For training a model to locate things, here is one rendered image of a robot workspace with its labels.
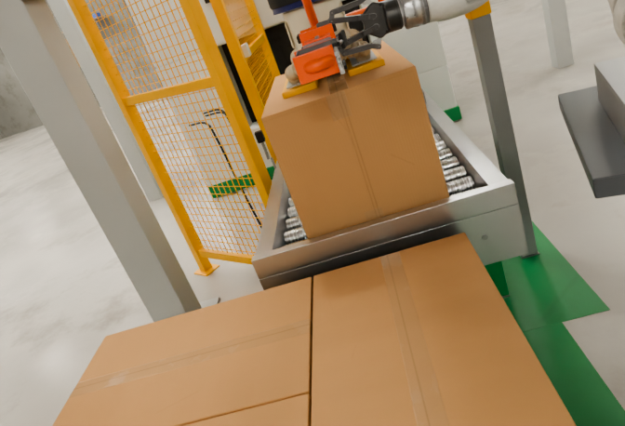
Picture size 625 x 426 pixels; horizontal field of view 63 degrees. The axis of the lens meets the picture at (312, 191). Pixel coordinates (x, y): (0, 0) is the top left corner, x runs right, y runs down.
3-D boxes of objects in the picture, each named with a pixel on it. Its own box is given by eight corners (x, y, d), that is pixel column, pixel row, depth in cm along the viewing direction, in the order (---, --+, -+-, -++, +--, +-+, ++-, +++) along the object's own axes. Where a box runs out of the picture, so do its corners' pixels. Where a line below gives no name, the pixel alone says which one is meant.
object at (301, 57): (302, 76, 99) (293, 51, 97) (339, 64, 98) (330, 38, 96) (300, 86, 91) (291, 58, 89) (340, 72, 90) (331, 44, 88)
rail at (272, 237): (301, 114, 358) (292, 89, 352) (309, 113, 358) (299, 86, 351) (277, 315, 145) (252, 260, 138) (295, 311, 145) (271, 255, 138)
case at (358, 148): (311, 176, 197) (274, 76, 183) (410, 143, 193) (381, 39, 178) (312, 251, 142) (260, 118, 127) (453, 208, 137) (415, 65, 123)
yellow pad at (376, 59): (343, 59, 169) (339, 44, 167) (373, 48, 167) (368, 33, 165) (350, 77, 137) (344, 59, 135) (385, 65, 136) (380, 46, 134)
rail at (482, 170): (391, 85, 350) (383, 58, 343) (399, 82, 349) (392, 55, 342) (506, 251, 136) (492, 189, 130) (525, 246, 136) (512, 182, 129)
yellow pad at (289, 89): (289, 77, 171) (285, 62, 169) (317, 67, 170) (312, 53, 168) (284, 99, 140) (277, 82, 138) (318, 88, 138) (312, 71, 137)
